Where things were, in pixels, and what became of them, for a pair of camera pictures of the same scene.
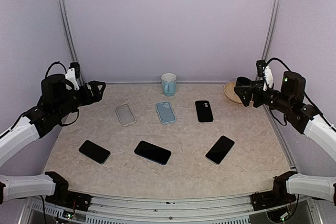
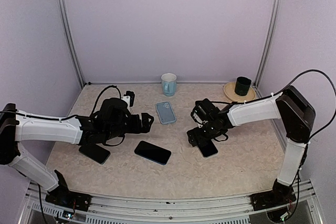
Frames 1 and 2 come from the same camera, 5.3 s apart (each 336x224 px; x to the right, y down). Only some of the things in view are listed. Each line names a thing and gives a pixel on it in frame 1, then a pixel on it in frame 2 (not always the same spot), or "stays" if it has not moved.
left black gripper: [96, 95] → [146, 127]
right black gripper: [250, 95] → [199, 137]
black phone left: [98, 153] stays
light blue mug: [169, 84] stays
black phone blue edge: [154, 152] stays
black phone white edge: [218, 152] → [208, 149]
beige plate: [229, 91] stays
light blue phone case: [166, 113] stays
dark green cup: [243, 82] stays
